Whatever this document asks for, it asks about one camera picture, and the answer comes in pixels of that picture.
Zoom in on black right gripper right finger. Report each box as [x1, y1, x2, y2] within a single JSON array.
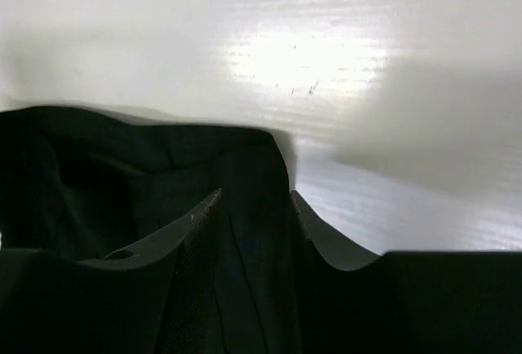
[[291, 192, 521, 353]]

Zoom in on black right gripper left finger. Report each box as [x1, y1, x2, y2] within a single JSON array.
[[1, 191, 222, 353]]

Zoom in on black skirt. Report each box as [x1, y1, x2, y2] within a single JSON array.
[[1, 107, 306, 353]]

